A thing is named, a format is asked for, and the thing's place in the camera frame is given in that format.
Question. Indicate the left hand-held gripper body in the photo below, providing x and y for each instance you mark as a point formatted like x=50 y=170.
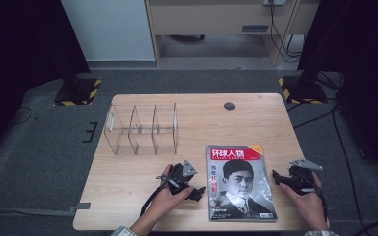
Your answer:
x=178 y=177

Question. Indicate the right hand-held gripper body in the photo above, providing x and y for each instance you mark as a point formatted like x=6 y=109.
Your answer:
x=300 y=180

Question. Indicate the magazine with portrait cover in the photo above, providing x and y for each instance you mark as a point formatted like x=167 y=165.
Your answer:
x=239 y=183

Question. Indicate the clear acrylic file rack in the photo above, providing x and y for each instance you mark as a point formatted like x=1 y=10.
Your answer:
x=141 y=131

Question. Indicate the person's right hand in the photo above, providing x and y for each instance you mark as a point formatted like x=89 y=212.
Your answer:
x=310 y=206

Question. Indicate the person's left hand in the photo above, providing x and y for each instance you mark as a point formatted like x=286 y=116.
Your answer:
x=165 y=203

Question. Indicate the dark round table grommet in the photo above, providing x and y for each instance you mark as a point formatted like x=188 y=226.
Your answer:
x=229 y=106

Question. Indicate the striped black stand base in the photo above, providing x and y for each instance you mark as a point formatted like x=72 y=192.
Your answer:
x=303 y=91
x=78 y=93

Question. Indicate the black floor tape mark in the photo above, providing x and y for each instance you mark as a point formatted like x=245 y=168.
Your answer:
x=92 y=131

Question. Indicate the grey floor tape strip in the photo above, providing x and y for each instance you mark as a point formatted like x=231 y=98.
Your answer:
x=80 y=207

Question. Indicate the black curtain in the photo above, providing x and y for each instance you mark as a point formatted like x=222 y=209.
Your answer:
x=19 y=65
x=361 y=65

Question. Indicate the white cabinet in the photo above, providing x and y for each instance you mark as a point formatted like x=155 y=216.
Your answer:
x=111 y=29

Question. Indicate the light wooden desk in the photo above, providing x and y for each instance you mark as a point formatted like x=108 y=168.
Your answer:
x=210 y=16

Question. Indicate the white power strip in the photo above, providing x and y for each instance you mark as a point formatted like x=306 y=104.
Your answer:
x=274 y=2

